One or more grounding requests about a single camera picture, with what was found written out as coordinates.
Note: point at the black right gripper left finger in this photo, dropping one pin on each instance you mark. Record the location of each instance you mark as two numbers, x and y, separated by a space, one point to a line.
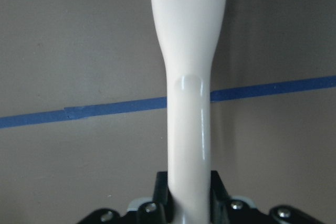
157 211

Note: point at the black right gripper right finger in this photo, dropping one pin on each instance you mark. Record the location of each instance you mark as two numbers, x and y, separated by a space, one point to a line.
227 209

